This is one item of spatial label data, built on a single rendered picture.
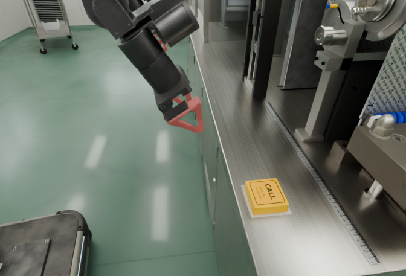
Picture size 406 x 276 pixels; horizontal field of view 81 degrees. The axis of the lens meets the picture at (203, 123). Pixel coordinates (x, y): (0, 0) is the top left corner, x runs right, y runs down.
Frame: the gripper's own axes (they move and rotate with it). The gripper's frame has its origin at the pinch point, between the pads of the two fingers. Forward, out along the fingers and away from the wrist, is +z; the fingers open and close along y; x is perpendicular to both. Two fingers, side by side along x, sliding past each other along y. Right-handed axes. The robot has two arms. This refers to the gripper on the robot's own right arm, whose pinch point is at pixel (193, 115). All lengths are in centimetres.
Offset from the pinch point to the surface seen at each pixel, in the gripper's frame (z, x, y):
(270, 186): 17.3, -5.6, -12.1
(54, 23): -12, 158, 454
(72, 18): 3, 163, 581
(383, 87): 14.9, -36.1, -7.3
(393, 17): 1.9, -40.2, -5.3
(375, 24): 3.8, -39.6, -1.9
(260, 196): 15.7, -2.8, -13.9
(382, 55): 38, -64, 24
